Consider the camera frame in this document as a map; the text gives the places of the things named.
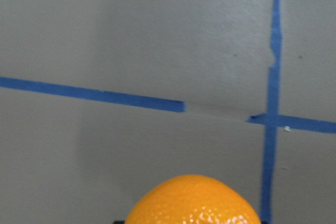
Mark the orange mandarin fruit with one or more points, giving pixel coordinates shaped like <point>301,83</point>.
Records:
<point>192,199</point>

